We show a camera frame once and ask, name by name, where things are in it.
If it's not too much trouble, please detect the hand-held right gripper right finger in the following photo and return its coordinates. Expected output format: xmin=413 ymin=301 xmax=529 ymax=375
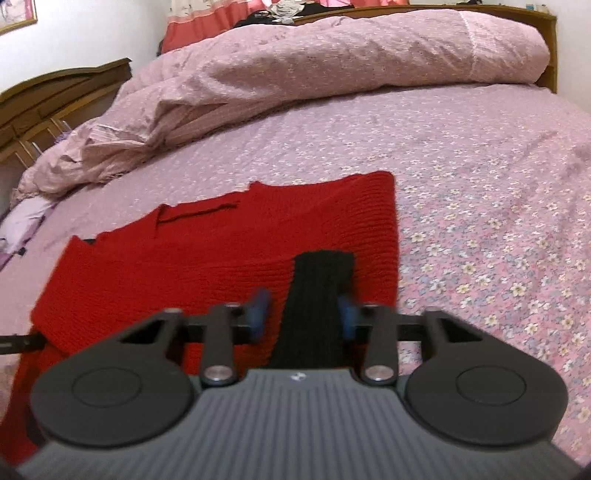
xmin=336 ymin=295 xmax=486 ymax=387

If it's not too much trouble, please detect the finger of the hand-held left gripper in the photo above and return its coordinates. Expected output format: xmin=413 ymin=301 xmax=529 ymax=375
xmin=0 ymin=335 xmax=47 ymax=355

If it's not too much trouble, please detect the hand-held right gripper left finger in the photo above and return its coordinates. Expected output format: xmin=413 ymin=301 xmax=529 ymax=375
xmin=120 ymin=289 xmax=274 ymax=387

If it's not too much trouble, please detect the red knit cardigan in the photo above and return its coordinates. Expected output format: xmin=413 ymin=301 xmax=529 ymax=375
xmin=9 ymin=171 xmax=400 ymax=462

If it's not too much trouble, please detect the pile of dark clothes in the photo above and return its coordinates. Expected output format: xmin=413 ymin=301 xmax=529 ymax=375
xmin=235 ymin=0 xmax=333 ymax=27

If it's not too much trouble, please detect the white lilac cloth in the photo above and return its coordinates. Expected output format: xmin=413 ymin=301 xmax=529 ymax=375
xmin=0 ymin=198 xmax=57 ymax=273

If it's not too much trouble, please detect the pink floral bed sheet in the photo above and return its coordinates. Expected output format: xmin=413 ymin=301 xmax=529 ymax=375
xmin=0 ymin=83 xmax=591 ymax=462

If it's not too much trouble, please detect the wooden headboard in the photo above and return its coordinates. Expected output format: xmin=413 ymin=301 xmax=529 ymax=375
xmin=0 ymin=58 xmax=133 ymax=188

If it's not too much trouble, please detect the pink floral quilt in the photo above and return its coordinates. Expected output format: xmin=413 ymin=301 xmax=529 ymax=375
xmin=9 ymin=9 xmax=551 ymax=209

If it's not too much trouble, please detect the red and cream curtain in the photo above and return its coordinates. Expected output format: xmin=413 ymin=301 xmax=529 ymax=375
xmin=159 ymin=0 xmax=410 ymax=54

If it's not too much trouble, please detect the framed wall picture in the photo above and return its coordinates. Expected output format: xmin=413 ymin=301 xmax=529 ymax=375
xmin=0 ymin=0 xmax=38 ymax=36

